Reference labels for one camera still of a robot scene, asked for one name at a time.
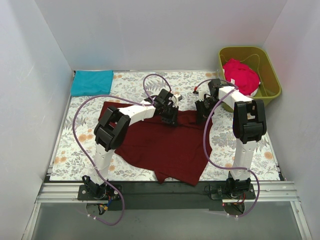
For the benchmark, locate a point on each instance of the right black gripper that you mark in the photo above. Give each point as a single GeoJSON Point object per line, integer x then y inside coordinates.
{"type": "Point", "coordinates": [201, 109]}

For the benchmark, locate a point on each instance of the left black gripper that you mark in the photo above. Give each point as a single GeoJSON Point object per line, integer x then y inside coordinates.
{"type": "Point", "coordinates": [169, 114]}

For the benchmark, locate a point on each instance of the dark red t-shirt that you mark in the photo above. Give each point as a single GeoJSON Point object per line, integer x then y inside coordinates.
{"type": "Point", "coordinates": [169, 151]}

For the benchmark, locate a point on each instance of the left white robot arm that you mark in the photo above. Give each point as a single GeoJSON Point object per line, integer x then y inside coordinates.
{"type": "Point", "coordinates": [111, 130]}

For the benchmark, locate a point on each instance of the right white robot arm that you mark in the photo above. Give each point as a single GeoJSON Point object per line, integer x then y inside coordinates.
{"type": "Point", "coordinates": [249, 125]}

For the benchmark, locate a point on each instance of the bright pink t-shirt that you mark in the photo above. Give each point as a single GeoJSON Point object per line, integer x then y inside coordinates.
{"type": "Point", "coordinates": [242, 76]}

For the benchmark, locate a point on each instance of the olive green plastic bin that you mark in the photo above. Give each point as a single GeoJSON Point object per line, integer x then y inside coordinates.
{"type": "Point", "coordinates": [257, 60]}

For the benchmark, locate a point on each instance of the folded teal t-shirt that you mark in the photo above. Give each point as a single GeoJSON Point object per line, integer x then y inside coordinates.
{"type": "Point", "coordinates": [91, 83]}

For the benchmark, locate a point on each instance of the floral patterned table mat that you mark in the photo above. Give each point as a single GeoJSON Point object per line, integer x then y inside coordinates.
{"type": "Point", "coordinates": [77, 143]}

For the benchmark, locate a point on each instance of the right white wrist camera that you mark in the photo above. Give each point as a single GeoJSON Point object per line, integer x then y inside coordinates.
{"type": "Point", "coordinates": [198, 92]}

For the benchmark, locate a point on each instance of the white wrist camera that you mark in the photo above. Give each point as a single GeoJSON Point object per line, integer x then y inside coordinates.
{"type": "Point", "coordinates": [198, 92]}
{"type": "Point", "coordinates": [176, 98]}

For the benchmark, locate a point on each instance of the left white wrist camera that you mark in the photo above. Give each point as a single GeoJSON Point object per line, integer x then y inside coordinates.
{"type": "Point", "coordinates": [176, 98]}

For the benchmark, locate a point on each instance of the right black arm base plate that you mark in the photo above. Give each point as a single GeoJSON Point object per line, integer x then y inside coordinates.
{"type": "Point", "coordinates": [218, 191]}

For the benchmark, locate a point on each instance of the aluminium frame rail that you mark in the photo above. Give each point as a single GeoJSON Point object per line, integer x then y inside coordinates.
{"type": "Point", "coordinates": [67, 192]}

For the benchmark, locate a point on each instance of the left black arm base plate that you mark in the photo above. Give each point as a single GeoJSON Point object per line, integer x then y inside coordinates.
{"type": "Point", "coordinates": [110, 194]}

